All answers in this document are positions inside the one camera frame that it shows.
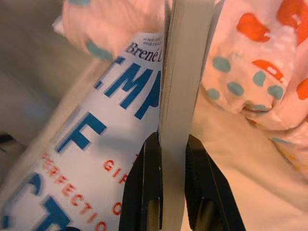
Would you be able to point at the white book with blue letters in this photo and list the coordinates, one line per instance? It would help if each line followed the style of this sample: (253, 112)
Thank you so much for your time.
(96, 144)

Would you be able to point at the mattress with beige sheet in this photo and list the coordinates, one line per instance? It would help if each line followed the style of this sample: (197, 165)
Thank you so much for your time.
(24, 48)

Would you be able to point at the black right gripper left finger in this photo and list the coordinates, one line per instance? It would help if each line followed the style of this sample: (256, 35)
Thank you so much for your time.
(142, 180)

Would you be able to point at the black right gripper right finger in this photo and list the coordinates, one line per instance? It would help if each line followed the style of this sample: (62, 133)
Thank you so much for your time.
(204, 187)

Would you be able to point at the pink pillow with colourful spots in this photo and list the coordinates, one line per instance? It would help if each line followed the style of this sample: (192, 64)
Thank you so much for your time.
(252, 72)

